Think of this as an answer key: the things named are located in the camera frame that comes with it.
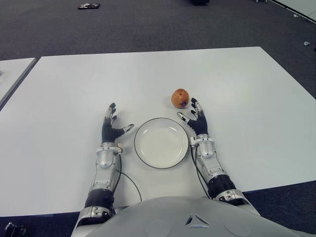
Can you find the white plate with black rim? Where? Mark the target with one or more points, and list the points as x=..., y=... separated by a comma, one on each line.
x=161, y=143

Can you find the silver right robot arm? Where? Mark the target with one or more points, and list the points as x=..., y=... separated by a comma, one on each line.
x=214, y=172

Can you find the black metal robot part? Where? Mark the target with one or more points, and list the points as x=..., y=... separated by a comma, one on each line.
x=12, y=229

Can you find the grey robot torso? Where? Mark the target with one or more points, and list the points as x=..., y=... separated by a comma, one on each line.
x=197, y=219

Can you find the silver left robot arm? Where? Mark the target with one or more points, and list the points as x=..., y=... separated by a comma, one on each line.
x=106, y=158

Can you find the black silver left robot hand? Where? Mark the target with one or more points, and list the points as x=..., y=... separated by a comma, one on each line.
x=108, y=130

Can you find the brownish red apple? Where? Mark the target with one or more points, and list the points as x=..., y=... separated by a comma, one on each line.
x=180, y=98

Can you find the dark red flat floor item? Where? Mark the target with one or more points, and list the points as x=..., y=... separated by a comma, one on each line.
x=89, y=6

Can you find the white side table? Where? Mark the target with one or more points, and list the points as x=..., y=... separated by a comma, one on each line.
x=14, y=71

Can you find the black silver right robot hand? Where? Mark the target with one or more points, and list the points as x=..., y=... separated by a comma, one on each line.
x=199, y=124

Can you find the white paper scrap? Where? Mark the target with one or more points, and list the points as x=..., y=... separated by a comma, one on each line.
x=306, y=43

